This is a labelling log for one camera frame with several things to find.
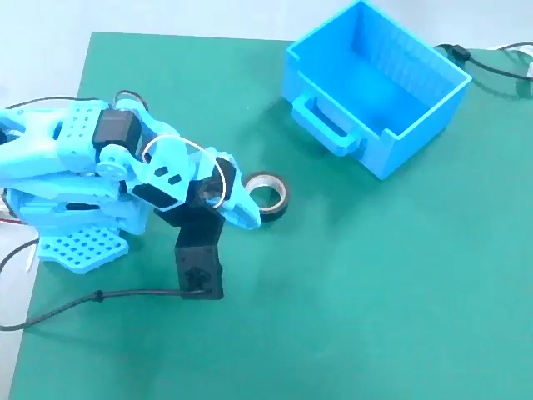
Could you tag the blue perforated robot base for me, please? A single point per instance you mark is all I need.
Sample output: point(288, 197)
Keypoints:
point(83, 250)

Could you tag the blue plastic box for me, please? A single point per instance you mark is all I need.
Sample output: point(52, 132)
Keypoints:
point(399, 87)

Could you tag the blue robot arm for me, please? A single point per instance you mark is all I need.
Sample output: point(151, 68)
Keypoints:
point(41, 137)

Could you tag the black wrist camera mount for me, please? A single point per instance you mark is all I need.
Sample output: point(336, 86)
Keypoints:
point(200, 271)

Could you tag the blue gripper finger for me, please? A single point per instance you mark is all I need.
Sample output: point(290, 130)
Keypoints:
point(243, 198)
point(243, 221)

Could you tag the black tape roll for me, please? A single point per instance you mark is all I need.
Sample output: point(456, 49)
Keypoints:
point(277, 211)

